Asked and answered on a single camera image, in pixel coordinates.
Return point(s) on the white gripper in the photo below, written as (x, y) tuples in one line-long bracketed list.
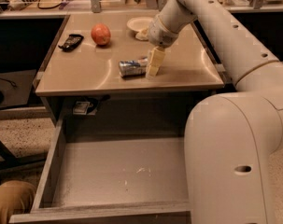
[(158, 34)]

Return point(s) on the silver blue redbull can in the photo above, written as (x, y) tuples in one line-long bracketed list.
[(133, 67)]

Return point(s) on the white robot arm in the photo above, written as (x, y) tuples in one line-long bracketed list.
[(229, 137)]

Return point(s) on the open grey top drawer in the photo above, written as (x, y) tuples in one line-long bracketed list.
[(114, 169)]

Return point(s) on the white bowl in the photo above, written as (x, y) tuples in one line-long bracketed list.
[(139, 23)]

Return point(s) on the red orange apple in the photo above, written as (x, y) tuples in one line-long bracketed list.
[(100, 34)]

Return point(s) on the black crumpled snack bag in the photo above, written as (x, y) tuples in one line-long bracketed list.
[(71, 43)]

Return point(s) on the white tag under table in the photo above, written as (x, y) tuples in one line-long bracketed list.
[(80, 108)]

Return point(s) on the person's knee tan trousers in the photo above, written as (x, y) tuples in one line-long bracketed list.
[(16, 197)]

